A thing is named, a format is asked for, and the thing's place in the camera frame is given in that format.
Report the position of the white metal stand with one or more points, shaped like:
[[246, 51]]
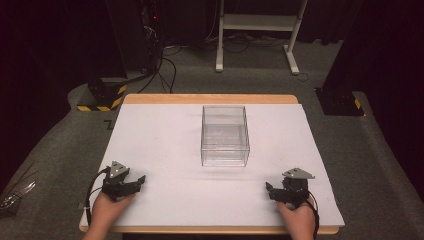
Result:
[[258, 22]]

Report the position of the dark curtain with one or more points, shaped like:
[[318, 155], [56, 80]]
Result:
[[383, 66], [43, 60]]

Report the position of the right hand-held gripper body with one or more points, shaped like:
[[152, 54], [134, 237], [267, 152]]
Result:
[[295, 186]]

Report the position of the clear plastic box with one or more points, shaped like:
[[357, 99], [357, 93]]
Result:
[[225, 140]]

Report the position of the black equipment tower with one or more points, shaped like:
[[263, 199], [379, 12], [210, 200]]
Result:
[[133, 33]]

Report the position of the white table mat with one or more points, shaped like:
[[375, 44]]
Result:
[[173, 150]]

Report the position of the person's left hand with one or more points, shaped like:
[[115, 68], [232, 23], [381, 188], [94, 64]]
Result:
[[108, 210]]

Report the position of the shiny metal stand legs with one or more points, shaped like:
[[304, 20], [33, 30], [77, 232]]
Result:
[[15, 198]]

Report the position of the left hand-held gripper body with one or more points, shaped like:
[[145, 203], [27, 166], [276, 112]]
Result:
[[116, 181]]

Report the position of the black yellow striped stand base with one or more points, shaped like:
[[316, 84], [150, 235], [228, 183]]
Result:
[[106, 96]]

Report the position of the person's right hand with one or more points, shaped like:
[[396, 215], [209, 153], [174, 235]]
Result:
[[296, 218]]

